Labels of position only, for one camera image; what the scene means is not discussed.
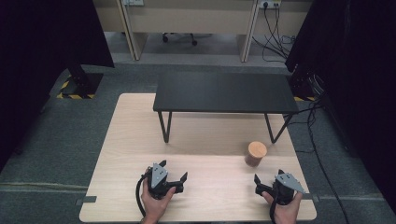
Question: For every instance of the black metal stand base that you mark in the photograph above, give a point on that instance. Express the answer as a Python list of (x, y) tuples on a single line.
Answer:
[(303, 85)]

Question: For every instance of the black low shelf table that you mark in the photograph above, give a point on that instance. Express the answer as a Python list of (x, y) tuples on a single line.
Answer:
[(224, 91)]

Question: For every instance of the white socket with black plugs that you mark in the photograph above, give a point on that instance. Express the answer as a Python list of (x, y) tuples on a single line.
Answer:
[(269, 3)]

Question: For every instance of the grey tape strip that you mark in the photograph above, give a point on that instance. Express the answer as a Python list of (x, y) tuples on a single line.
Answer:
[(312, 198), (86, 200)]

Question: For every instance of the person's left hand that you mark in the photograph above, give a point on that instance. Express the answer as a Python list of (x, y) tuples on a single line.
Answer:
[(155, 207)]

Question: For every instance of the black curtain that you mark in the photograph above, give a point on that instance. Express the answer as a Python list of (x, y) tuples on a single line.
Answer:
[(40, 62), (358, 77)]

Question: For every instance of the white wall socket strip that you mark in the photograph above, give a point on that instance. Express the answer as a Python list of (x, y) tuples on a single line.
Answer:
[(133, 2)]

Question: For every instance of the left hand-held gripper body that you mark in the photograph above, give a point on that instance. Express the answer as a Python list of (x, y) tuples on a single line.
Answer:
[(158, 180)]

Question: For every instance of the black office chair base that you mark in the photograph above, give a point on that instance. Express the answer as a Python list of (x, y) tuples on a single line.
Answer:
[(180, 38)]

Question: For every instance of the person's right hand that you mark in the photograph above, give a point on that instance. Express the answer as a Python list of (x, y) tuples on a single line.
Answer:
[(286, 213)]

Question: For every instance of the black stand base, striped tape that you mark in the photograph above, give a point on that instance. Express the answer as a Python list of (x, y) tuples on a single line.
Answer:
[(81, 84)]

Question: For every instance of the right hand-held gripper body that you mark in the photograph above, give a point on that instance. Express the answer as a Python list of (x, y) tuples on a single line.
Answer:
[(284, 188)]

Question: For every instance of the brown canister with cork lid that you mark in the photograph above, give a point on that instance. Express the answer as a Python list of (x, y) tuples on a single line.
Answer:
[(255, 155)]

